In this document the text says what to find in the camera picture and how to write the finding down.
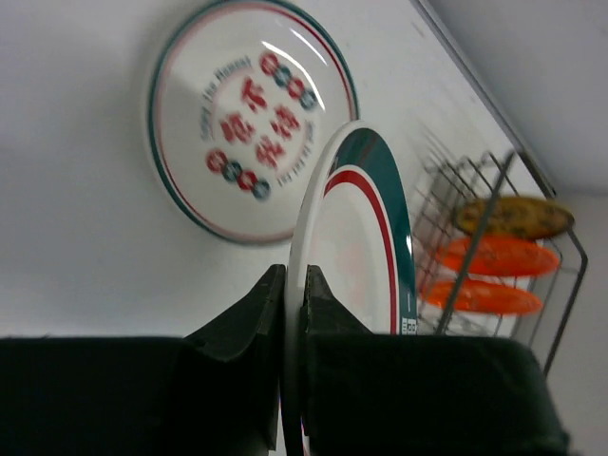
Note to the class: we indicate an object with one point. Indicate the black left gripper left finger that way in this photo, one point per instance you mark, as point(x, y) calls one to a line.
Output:
point(212, 392)

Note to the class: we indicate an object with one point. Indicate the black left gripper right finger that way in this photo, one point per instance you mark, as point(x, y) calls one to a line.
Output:
point(363, 393)

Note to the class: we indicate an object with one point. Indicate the orange plastic plate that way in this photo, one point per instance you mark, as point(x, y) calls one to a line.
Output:
point(482, 297)
point(499, 257)

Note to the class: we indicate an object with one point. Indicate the white plate dark red rim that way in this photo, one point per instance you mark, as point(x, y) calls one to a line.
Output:
point(354, 225)

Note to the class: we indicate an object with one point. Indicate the white plate red characters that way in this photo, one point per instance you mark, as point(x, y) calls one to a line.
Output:
point(241, 98)

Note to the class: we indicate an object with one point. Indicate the yellow patterned plate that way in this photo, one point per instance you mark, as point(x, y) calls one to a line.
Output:
point(515, 217)

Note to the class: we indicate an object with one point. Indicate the metal wire dish rack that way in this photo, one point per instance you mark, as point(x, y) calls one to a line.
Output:
point(444, 185)

